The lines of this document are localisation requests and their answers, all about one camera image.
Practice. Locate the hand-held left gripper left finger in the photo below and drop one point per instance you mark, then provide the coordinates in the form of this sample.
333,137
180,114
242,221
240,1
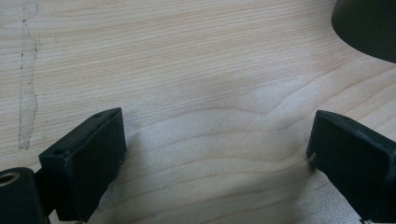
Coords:
84,161

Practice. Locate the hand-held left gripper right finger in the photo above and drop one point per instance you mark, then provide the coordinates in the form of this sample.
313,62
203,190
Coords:
355,158

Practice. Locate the clear tape strip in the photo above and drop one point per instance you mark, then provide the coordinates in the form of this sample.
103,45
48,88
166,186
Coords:
28,90

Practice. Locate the dark round object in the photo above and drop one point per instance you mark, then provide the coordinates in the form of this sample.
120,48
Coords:
369,25

